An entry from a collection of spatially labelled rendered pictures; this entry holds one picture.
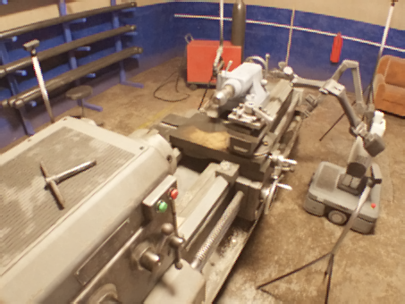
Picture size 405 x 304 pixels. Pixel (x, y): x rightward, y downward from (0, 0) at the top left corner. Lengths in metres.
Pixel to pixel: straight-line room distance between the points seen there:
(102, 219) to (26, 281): 0.21
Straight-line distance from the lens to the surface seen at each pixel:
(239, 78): 1.76
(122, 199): 0.66
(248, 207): 1.53
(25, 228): 0.64
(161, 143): 1.02
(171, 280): 1.04
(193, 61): 4.36
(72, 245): 0.60
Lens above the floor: 1.76
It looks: 36 degrees down
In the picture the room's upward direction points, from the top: straight up
